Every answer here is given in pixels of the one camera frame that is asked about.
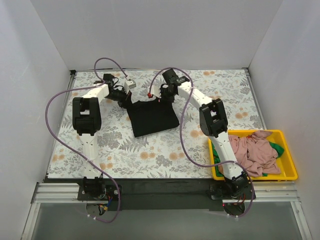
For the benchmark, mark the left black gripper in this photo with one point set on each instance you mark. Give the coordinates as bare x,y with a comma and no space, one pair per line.
124,100

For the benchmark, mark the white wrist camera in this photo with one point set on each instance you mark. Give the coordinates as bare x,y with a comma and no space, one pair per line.
128,85
154,91

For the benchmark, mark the green t shirt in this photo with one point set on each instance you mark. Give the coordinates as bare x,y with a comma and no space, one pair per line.
280,150

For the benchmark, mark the pink t shirt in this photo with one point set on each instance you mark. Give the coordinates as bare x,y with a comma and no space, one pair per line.
256,136

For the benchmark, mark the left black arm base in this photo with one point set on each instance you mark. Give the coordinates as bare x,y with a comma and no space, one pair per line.
98,189

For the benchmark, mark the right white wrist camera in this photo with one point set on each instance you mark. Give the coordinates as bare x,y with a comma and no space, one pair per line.
154,91

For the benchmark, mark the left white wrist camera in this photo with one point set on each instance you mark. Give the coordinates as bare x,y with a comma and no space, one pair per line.
128,85

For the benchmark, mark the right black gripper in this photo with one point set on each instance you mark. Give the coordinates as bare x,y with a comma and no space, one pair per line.
161,94

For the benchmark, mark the yellow plastic bin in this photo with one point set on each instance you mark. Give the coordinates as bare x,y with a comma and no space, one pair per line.
284,161

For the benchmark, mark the black t shirt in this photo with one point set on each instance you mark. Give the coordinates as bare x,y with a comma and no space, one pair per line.
150,117

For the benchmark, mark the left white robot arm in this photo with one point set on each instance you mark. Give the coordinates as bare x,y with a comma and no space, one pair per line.
87,119

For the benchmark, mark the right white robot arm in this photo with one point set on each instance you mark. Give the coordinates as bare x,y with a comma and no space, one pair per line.
212,120

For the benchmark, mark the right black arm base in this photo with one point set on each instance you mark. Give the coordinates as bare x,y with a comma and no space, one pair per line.
230,189

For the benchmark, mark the floral table mat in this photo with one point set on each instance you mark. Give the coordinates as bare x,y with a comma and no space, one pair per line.
160,155

